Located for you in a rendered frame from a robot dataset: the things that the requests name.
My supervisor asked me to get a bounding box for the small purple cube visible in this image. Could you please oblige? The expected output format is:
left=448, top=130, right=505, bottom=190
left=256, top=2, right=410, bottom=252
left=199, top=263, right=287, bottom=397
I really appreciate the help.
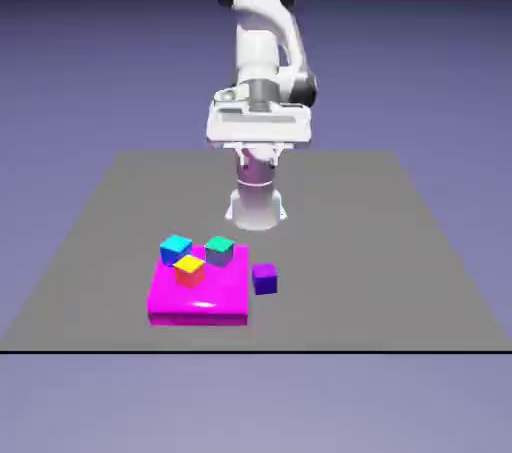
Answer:
left=250, top=262, right=280, bottom=297

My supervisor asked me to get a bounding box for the small green cube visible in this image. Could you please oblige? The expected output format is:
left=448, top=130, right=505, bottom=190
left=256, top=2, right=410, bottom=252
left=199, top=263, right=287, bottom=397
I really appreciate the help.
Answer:
left=204, top=235, right=236, bottom=269

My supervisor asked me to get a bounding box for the small cyan cube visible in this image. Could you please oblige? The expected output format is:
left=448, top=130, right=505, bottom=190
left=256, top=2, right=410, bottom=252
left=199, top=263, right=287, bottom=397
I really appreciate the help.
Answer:
left=158, top=234, right=194, bottom=268

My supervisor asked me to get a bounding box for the large magenta box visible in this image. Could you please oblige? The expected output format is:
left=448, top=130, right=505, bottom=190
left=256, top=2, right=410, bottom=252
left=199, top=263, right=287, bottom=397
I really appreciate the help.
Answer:
left=146, top=244, right=251, bottom=328

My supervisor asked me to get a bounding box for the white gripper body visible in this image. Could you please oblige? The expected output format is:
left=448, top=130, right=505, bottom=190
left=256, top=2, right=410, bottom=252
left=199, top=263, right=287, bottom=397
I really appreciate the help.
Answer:
left=205, top=101, right=313, bottom=151

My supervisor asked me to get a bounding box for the small yellow cube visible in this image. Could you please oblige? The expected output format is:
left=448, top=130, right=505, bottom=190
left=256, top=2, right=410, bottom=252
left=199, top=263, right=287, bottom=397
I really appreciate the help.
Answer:
left=173, top=254, right=206, bottom=289

